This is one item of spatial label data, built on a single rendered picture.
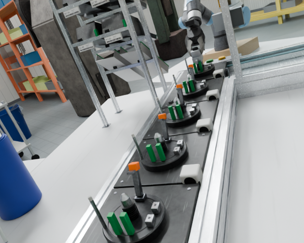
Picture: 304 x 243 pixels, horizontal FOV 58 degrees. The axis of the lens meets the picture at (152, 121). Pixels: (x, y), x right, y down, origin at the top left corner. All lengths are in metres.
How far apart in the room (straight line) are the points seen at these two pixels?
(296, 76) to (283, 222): 0.74
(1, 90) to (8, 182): 8.11
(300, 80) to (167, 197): 0.84
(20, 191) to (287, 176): 0.85
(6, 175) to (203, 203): 0.68
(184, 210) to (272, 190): 0.27
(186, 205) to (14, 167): 0.64
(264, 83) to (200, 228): 0.84
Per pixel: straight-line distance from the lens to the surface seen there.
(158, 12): 6.55
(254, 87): 1.29
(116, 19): 1.35
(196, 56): 1.41
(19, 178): 1.07
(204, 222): 0.60
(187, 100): 1.15
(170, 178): 0.71
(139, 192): 0.64
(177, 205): 0.63
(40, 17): 4.56
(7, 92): 9.15
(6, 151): 1.04
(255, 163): 0.88
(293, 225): 0.70
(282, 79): 1.29
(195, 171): 0.67
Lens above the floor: 1.37
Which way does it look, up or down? 22 degrees down
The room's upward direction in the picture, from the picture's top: 20 degrees counter-clockwise
